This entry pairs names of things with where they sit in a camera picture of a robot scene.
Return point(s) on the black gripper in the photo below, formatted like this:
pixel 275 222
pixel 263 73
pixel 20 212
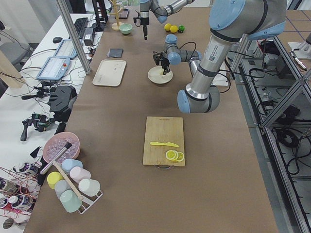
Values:
pixel 165 62
pixel 145 21

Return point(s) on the round cream plate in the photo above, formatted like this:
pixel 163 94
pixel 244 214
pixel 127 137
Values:
pixel 155 77

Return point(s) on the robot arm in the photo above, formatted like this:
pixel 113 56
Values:
pixel 261 19
pixel 160 12

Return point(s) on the cream rabbit tray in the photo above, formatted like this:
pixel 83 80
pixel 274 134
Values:
pixel 109 73

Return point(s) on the metal ice scoop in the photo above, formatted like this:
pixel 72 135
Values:
pixel 143 16

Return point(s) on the mint green bowl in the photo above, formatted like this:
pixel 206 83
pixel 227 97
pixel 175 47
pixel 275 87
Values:
pixel 126 28

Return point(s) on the yellow lemon far end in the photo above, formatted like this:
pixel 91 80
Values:
pixel 167 27

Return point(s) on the yellow lemon near lime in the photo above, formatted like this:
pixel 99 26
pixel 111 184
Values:
pixel 173 29

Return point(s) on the wooden mug tree stand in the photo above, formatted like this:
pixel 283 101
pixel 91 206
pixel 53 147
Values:
pixel 117 9

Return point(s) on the grey folded cloth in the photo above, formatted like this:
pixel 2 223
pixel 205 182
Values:
pixel 115 53

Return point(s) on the wooden cutting board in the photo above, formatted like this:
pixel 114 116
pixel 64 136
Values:
pixel 163 129

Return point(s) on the black keyboard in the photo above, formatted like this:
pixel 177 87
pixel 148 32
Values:
pixel 80 26

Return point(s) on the yellow plastic knife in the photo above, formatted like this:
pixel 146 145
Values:
pixel 170 144

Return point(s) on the far teach pendant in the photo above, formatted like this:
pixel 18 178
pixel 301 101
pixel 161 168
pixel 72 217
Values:
pixel 66 48

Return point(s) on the teach pendant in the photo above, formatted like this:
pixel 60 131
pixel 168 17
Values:
pixel 66 48
pixel 54 68

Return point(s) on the lemon slice back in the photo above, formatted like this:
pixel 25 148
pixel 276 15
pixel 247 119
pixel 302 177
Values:
pixel 180 157

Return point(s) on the near teach pendant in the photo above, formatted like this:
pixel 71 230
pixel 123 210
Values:
pixel 54 68

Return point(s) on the metal muddler stick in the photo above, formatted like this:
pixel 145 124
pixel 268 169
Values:
pixel 55 158

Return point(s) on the pink bowl with ice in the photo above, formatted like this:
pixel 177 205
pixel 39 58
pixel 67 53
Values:
pixel 58 142

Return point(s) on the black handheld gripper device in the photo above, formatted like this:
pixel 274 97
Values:
pixel 40 121

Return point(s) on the blue cup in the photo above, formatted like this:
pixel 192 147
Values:
pixel 68 164

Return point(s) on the pink cup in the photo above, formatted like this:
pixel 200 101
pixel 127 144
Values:
pixel 78 173

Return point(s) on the white cup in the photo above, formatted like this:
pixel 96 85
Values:
pixel 89 187

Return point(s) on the white cup rack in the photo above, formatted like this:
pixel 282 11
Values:
pixel 88 202

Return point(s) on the yellow cup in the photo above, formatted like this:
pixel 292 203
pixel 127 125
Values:
pixel 53 178

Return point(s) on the grey cup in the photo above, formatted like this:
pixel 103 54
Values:
pixel 60 187

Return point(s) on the mint green cup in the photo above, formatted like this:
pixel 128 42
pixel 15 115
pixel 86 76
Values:
pixel 70 201

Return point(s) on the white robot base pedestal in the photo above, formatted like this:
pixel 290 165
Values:
pixel 226 29

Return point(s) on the aluminium frame post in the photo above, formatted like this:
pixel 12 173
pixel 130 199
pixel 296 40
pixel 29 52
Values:
pixel 65 14

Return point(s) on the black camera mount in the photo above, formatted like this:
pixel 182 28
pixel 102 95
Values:
pixel 61 102

